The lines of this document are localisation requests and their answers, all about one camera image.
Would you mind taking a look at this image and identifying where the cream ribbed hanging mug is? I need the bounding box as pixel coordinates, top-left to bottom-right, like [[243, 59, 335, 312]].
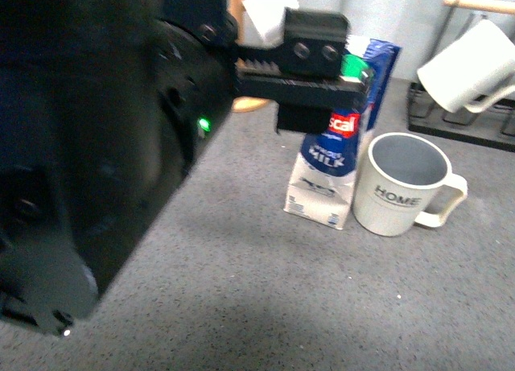
[[417, 19, 514, 113]]

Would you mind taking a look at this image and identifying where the white mug on tree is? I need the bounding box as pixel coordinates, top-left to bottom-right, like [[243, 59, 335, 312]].
[[242, 0, 299, 47]]

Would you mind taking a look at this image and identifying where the cream HOME mug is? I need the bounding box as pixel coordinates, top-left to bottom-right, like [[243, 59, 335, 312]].
[[352, 132, 468, 237]]

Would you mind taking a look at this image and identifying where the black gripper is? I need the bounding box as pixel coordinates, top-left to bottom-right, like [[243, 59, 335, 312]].
[[1, 0, 372, 336]]

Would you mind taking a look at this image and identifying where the grey curtain backdrop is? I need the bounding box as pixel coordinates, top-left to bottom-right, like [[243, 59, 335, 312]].
[[298, 0, 513, 80]]

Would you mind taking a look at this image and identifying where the wooden mug tree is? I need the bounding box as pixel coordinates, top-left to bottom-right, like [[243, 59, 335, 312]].
[[227, 0, 270, 113]]

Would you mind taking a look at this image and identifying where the Pascal whole milk carton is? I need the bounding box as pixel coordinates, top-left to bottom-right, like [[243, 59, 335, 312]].
[[283, 35, 402, 230]]

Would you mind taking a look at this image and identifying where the black wire mug rack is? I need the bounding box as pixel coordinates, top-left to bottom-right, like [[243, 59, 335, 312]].
[[407, 0, 514, 152]]

